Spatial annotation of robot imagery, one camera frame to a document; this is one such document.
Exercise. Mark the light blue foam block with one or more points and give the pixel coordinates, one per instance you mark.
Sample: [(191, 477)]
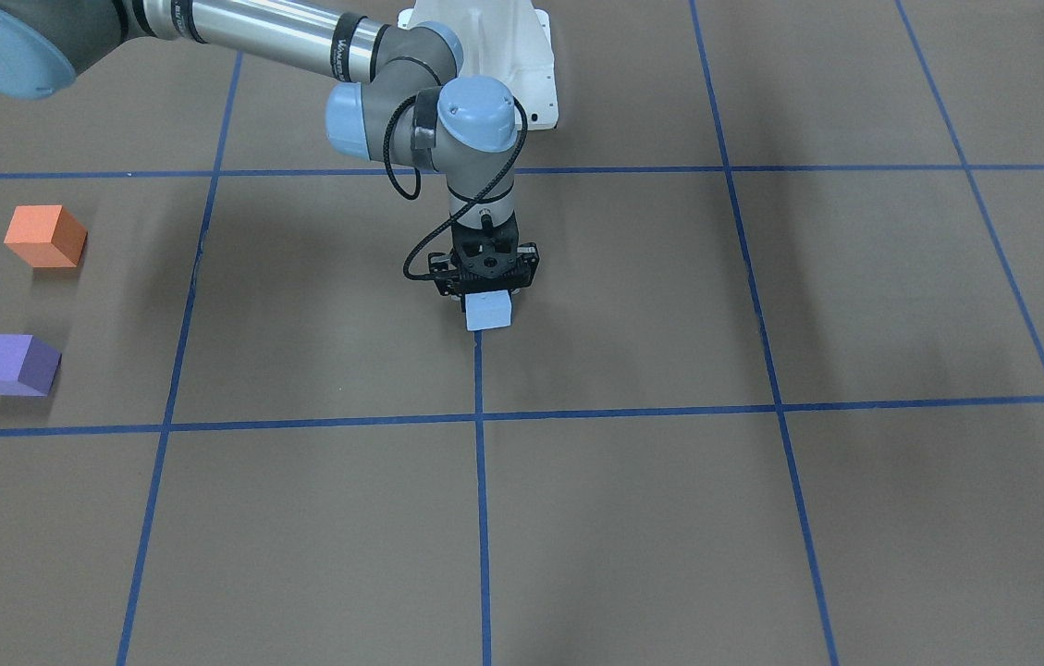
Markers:
[(487, 310)]

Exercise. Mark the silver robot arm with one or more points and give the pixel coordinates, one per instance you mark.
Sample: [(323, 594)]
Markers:
[(401, 99)]

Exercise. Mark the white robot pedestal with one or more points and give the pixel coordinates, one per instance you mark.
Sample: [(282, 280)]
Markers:
[(509, 41)]

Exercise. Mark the orange foam block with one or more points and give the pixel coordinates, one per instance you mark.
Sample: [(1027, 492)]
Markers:
[(46, 236)]

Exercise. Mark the purple foam block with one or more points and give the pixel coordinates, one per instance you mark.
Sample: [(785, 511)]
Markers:
[(28, 366)]

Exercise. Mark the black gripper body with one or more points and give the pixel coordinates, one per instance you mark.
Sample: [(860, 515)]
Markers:
[(529, 260)]

